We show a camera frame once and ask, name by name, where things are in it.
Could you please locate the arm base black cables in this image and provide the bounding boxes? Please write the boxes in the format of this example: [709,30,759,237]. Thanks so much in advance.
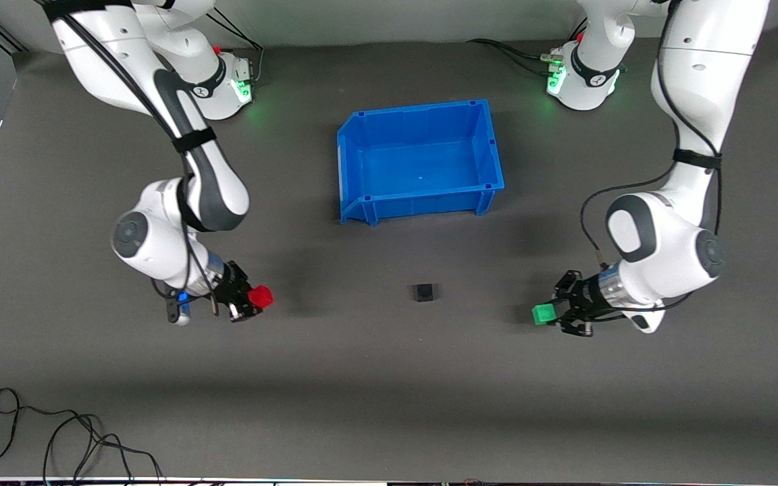
[467,17,589,76]
[207,10,265,86]

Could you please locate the right arm base black cables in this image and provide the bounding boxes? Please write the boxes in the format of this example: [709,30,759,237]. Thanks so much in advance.
[207,10,265,86]

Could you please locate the dark grey table mat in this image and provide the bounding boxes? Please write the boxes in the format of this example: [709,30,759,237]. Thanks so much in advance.
[0,27,778,481]

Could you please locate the blue plastic storage bin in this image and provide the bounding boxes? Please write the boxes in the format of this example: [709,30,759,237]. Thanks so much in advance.
[336,99,505,226]

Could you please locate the arm black wrist cable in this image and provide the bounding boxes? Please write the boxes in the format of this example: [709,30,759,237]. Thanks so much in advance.
[579,0,724,318]
[58,10,221,318]

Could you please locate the right arm black wrist cable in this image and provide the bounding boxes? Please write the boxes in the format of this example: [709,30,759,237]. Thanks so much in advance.
[58,10,221,318]

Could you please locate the left arm black wrist cable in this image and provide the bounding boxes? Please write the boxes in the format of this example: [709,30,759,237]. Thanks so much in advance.
[579,0,724,318]

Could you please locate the thin black loose cable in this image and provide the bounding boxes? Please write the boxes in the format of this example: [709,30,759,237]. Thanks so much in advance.
[0,387,164,484]

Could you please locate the left arm base black cables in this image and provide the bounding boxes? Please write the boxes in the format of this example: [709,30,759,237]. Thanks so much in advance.
[467,17,589,76]

